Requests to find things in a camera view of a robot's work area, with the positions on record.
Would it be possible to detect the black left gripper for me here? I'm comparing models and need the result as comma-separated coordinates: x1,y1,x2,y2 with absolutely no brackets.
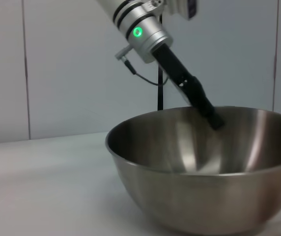
152,44,226,131

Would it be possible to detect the left arm connector cable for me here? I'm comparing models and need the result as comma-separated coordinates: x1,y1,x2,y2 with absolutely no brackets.
114,45,169,87

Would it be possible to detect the stainless steel mixing bowl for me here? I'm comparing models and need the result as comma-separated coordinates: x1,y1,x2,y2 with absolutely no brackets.
105,106,281,236

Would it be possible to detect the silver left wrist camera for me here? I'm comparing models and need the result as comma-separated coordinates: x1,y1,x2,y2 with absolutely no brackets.
164,0,199,21

